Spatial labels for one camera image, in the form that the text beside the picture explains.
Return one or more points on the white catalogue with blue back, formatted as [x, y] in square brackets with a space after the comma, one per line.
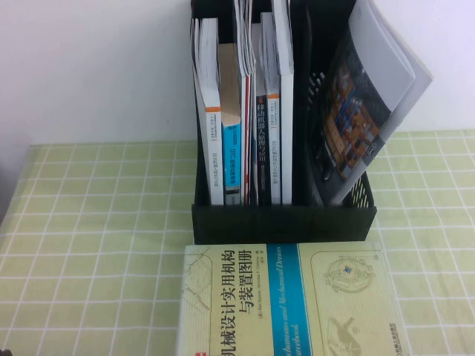
[286, 148]

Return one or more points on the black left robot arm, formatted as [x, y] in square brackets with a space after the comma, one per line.
[4, 353]

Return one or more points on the blue-spined book with brown pages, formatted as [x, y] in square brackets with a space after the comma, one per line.
[232, 159]

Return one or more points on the thick white orange-banded book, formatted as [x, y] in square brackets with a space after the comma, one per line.
[213, 155]

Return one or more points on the black-spined mobile robot book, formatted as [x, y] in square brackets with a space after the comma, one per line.
[264, 148]

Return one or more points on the black perforated plastic book holder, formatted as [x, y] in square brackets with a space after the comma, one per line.
[282, 226]

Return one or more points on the large yellow-green mechanical design book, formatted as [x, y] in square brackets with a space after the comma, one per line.
[241, 296]

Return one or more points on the red-edged dark-cover magazine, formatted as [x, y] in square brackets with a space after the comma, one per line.
[245, 148]

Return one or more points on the warehouse-photo cover magazine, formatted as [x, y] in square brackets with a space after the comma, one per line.
[352, 111]

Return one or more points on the green white checked tablecloth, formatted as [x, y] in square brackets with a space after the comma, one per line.
[74, 241]

